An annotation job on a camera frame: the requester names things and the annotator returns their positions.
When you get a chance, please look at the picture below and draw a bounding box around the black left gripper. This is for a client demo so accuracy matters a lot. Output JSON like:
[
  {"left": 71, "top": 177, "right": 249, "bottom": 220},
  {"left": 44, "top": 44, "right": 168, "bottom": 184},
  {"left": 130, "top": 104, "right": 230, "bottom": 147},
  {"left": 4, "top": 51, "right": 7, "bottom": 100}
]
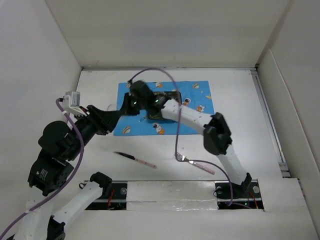
[{"left": 67, "top": 103, "right": 123, "bottom": 159}]

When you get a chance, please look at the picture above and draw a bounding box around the black floral square plate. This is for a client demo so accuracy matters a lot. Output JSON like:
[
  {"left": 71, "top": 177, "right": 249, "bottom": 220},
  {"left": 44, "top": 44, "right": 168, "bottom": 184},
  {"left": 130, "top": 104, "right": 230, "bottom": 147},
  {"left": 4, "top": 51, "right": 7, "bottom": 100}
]
[{"left": 147, "top": 91, "right": 182, "bottom": 121}]

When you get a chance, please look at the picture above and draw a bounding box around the pink handled knife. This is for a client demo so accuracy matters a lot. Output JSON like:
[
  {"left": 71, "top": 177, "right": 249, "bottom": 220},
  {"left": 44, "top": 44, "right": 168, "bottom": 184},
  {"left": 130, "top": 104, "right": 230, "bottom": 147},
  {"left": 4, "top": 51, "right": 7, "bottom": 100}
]
[{"left": 114, "top": 151, "right": 157, "bottom": 169}]

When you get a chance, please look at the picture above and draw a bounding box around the blue space print cloth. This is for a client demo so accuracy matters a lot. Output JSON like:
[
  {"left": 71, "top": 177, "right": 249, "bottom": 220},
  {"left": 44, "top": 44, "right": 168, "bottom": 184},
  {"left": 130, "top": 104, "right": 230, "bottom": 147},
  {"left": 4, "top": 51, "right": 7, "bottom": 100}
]
[{"left": 113, "top": 81, "right": 215, "bottom": 137}]

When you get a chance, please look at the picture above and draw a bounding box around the pink handled fork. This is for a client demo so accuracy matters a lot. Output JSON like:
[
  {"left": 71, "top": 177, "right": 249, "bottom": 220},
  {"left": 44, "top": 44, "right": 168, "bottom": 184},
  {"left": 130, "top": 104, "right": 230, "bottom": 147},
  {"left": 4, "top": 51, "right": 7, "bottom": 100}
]
[{"left": 174, "top": 152, "right": 215, "bottom": 175}]

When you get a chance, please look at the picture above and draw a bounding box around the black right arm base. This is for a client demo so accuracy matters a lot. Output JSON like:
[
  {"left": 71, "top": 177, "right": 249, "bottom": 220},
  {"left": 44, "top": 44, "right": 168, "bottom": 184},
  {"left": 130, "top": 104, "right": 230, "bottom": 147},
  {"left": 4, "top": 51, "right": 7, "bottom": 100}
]
[{"left": 213, "top": 180, "right": 264, "bottom": 210}]

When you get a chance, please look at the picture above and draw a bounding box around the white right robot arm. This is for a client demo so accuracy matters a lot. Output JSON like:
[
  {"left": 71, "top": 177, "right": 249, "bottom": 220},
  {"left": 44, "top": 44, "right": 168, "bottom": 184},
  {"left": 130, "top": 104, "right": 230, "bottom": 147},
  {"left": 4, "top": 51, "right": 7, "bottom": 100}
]
[{"left": 120, "top": 80, "right": 252, "bottom": 197}]

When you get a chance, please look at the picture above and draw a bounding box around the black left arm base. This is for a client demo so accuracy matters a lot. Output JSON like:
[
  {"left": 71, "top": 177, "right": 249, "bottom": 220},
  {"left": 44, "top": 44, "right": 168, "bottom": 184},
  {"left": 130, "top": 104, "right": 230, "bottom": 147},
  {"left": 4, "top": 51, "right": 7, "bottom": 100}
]
[{"left": 86, "top": 181, "right": 128, "bottom": 211}]

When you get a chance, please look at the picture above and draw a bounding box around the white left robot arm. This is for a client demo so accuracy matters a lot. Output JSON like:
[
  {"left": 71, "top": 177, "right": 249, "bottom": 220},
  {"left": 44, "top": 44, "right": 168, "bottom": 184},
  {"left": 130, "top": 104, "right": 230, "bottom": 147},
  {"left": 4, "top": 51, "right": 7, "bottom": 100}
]
[{"left": 1, "top": 105, "right": 121, "bottom": 240}]

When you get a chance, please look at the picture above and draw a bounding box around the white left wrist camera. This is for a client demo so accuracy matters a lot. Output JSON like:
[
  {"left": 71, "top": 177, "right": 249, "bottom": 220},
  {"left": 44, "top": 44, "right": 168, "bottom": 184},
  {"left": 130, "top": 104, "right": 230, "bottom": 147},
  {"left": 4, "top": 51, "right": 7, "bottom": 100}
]
[{"left": 62, "top": 91, "right": 82, "bottom": 115}]

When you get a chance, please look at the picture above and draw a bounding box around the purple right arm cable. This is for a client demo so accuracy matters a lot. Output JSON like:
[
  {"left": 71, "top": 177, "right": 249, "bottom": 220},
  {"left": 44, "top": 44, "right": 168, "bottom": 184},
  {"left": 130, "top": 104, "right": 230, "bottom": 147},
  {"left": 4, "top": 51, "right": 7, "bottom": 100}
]
[{"left": 127, "top": 67, "right": 235, "bottom": 207}]

